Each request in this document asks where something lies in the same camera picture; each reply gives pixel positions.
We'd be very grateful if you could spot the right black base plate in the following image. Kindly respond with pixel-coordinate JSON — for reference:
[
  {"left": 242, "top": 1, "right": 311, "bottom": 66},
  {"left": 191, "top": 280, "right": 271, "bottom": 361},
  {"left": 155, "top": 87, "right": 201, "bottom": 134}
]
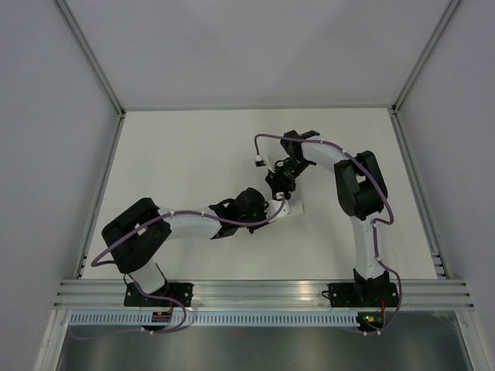
[{"left": 321, "top": 283, "right": 400, "bottom": 308}]

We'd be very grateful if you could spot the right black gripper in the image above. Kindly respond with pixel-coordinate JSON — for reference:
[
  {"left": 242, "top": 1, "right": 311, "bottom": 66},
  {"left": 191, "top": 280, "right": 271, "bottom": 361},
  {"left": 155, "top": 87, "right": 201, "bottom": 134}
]
[{"left": 265, "top": 158, "right": 312, "bottom": 200}]

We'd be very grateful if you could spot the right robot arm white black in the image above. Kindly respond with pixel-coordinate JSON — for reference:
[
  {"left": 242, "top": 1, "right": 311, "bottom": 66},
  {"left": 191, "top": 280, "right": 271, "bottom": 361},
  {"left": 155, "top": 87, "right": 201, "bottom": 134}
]
[{"left": 265, "top": 130, "right": 401, "bottom": 308}]

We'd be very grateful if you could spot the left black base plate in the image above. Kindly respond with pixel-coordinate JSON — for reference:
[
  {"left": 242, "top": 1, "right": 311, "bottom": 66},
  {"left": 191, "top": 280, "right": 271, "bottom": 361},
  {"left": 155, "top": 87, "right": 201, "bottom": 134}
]
[{"left": 124, "top": 282, "right": 193, "bottom": 308}]

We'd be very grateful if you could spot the aluminium frame post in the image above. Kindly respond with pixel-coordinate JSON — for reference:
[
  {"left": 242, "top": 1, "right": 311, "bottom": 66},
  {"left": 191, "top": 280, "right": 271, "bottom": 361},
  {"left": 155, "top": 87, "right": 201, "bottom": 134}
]
[
  {"left": 53, "top": 0, "right": 125, "bottom": 117},
  {"left": 391, "top": 0, "right": 463, "bottom": 116}
]

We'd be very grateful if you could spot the aluminium front rail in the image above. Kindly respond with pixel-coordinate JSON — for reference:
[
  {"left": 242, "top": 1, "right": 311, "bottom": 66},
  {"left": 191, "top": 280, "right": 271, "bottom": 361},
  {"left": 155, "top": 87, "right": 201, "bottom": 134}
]
[{"left": 53, "top": 279, "right": 474, "bottom": 311}]

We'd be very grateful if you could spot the white slotted cable duct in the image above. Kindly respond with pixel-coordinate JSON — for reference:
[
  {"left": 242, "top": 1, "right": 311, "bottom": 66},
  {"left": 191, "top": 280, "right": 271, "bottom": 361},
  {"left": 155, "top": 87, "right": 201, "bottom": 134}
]
[{"left": 70, "top": 311, "right": 359, "bottom": 327}]

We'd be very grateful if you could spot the left aluminium frame post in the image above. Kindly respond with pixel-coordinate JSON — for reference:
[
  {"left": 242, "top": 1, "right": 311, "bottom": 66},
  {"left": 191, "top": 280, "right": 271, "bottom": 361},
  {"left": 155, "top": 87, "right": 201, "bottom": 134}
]
[{"left": 53, "top": 0, "right": 125, "bottom": 117}]

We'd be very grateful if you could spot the right aluminium frame post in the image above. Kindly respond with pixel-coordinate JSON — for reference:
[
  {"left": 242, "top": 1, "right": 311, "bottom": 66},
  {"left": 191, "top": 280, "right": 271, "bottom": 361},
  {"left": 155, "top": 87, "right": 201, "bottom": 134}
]
[{"left": 391, "top": 0, "right": 463, "bottom": 116}]

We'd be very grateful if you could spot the white cloth napkin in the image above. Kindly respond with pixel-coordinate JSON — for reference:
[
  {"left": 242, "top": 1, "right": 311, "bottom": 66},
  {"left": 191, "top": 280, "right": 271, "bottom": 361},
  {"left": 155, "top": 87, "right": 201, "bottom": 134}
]
[{"left": 278, "top": 200, "right": 304, "bottom": 218}]

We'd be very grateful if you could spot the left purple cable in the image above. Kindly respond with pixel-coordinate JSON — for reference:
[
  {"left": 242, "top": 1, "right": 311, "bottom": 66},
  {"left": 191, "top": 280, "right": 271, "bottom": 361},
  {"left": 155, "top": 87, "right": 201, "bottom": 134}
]
[{"left": 69, "top": 195, "right": 287, "bottom": 341}]

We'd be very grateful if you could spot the aluminium rail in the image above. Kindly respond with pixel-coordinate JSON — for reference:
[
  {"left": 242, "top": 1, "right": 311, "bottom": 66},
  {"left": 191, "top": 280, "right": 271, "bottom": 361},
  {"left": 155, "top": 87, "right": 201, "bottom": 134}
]
[
  {"left": 72, "top": 111, "right": 126, "bottom": 279},
  {"left": 53, "top": 279, "right": 474, "bottom": 311},
  {"left": 388, "top": 106, "right": 451, "bottom": 280}
]

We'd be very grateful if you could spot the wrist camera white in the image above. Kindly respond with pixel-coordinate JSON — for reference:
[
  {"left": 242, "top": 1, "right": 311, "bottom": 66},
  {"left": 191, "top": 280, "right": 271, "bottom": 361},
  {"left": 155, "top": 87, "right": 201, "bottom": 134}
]
[
  {"left": 254, "top": 155, "right": 273, "bottom": 171},
  {"left": 266, "top": 199, "right": 291, "bottom": 223}
]

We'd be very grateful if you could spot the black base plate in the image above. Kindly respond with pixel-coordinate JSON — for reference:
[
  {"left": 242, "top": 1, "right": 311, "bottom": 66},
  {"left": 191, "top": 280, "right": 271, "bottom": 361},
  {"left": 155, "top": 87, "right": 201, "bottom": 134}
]
[
  {"left": 124, "top": 282, "right": 193, "bottom": 308},
  {"left": 321, "top": 283, "right": 400, "bottom": 308}
]

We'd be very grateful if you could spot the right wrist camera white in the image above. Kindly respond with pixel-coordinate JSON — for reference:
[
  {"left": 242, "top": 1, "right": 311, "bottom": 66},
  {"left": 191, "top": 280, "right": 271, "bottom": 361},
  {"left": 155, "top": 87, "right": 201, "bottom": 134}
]
[{"left": 254, "top": 155, "right": 273, "bottom": 171}]

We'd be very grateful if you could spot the right side aluminium rail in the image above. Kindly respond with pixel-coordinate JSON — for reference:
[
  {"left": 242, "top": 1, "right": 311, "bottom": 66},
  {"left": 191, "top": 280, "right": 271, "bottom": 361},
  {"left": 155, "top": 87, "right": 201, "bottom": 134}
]
[{"left": 388, "top": 106, "right": 451, "bottom": 280}]

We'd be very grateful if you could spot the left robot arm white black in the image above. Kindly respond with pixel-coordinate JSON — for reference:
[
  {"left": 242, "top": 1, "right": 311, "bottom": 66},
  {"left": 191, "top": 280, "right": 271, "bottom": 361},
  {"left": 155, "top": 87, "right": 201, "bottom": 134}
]
[{"left": 101, "top": 188, "right": 271, "bottom": 306}]

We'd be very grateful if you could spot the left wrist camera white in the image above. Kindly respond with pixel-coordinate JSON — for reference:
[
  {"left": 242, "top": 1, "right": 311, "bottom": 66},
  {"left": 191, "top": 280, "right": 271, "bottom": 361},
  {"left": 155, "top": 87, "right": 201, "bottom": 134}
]
[{"left": 266, "top": 199, "right": 291, "bottom": 223}]

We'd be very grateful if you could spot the left side aluminium rail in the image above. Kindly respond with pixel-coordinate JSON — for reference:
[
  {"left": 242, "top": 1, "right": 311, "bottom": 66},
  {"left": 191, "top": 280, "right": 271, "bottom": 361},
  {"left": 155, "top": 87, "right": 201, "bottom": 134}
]
[{"left": 72, "top": 111, "right": 126, "bottom": 279}]

